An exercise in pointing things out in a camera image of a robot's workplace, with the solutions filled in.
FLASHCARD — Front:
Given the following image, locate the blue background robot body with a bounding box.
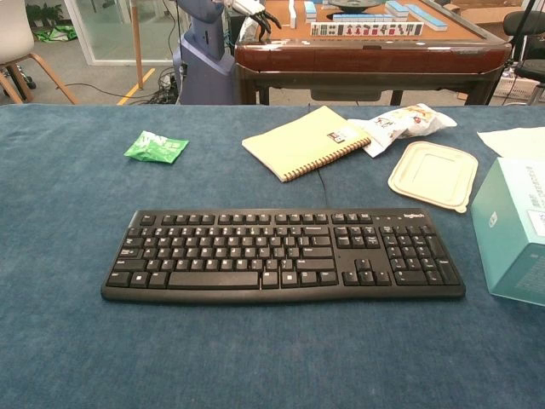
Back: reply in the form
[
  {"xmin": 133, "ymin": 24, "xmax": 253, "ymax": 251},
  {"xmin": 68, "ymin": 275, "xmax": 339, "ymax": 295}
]
[{"xmin": 172, "ymin": 0, "xmax": 237, "ymax": 106}]

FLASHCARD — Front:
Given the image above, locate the green bag on floor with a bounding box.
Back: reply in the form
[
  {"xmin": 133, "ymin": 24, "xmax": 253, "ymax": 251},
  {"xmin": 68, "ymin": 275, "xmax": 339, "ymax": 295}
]
[{"xmin": 32, "ymin": 24, "xmax": 78, "ymax": 43}]

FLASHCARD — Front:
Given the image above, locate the teal cardboard box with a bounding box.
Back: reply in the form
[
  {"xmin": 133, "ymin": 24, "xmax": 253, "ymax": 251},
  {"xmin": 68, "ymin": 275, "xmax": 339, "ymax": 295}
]
[{"xmin": 470, "ymin": 157, "xmax": 545, "ymax": 307}]

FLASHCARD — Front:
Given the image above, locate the black office chair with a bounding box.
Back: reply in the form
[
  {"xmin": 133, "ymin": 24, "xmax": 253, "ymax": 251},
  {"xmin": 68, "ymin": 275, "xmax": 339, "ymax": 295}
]
[{"xmin": 502, "ymin": 9, "xmax": 545, "ymax": 86}]

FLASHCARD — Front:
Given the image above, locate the white paper sheet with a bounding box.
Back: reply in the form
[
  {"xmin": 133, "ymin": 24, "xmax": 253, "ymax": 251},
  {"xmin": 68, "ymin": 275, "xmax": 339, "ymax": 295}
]
[{"xmin": 476, "ymin": 126, "xmax": 545, "ymax": 159}]

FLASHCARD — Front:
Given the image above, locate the blue-backed mahjong tile wall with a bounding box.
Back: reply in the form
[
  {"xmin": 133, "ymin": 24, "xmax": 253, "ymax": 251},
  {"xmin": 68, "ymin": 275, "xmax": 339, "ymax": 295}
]
[{"xmin": 384, "ymin": 0, "xmax": 449, "ymax": 33}]

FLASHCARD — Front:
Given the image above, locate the white wooden-legged chair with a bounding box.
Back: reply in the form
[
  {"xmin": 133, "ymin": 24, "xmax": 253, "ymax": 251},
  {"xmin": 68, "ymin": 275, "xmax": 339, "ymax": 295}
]
[{"xmin": 0, "ymin": 0, "xmax": 80, "ymax": 106}]

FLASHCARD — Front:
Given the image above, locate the beige square container lid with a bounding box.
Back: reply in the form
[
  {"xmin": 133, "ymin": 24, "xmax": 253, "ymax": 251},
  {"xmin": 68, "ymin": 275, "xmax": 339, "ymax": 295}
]
[{"xmin": 387, "ymin": 141, "xmax": 479, "ymax": 214}]

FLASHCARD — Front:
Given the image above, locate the black background robot hand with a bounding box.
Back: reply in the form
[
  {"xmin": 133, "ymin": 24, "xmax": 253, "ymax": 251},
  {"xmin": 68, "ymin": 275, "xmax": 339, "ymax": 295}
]
[{"xmin": 250, "ymin": 10, "xmax": 283, "ymax": 43}]

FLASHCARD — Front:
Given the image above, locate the white printed snack bag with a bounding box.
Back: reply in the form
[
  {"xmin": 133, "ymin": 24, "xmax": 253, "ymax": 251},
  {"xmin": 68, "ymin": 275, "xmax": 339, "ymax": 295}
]
[{"xmin": 347, "ymin": 103, "xmax": 458, "ymax": 159}]

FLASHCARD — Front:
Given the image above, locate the brown mahjong table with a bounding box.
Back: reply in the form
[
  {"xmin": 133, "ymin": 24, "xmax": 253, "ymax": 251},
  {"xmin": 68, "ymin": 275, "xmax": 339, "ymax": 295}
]
[{"xmin": 233, "ymin": 0, "xmax": 513, "ymax": 107}]

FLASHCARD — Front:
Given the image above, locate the green snack packet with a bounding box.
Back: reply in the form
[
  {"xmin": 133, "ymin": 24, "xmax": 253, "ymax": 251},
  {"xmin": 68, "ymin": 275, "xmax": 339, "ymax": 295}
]
[{"xmin": 123, "ymin": 130, "xmax": 190, "ymax": 164}]

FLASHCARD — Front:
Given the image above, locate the floor cable bundle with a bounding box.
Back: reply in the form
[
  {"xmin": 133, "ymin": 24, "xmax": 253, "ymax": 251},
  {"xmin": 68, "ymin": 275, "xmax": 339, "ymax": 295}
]
[{"xmin": 146, "ymin": 67, "xmax": 182, "ymax": 106}]

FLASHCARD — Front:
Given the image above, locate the thin dark wire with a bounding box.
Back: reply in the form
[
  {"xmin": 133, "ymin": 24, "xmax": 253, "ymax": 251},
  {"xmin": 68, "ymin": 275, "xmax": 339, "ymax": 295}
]
[{"xmin": 315, "ymin": 168, "xmax": 330, "ymax": 210}]

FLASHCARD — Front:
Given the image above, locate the blue velvet tablecloth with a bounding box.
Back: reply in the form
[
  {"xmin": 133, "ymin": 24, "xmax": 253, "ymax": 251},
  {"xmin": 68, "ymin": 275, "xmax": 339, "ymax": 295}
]
[{"xmin": 0, "ymin": 104, "xmax": 545, "ymax": 409}]

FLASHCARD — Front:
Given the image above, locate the white plastic crate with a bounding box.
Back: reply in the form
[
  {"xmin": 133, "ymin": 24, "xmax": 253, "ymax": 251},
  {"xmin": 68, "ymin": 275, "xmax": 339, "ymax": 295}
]
[{"xmin": 495, "ymin": 71, "xmax": 545, "ymax": 106}]

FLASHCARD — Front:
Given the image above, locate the yellow spiral notebook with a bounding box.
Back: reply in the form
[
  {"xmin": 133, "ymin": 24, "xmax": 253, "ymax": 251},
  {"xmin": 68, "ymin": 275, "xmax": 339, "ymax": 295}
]
[{"xmin": 241, "ymin": 106, "xmax": 373, "ymax": 183}]

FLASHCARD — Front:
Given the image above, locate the wooden pole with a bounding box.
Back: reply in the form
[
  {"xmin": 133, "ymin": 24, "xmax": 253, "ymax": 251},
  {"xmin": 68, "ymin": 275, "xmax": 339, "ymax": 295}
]
[{"xmin": 129, "ymin": 0, "xmax": 145, "ymax": 90}]

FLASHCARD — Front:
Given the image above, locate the black Logitech keyboard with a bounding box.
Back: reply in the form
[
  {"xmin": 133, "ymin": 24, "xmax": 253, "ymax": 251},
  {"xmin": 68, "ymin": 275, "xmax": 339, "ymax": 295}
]
[{"xmin": 100, "ymin": 207, "xmax": 467, "ymax": 304}]

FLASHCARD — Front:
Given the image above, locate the row of face-up mahjong tiles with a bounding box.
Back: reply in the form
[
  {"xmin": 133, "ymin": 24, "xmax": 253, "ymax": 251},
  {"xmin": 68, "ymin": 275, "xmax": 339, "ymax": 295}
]
[{"xmin": 310, "ymin": 21, "xmax": 425, "ymax": 37}]

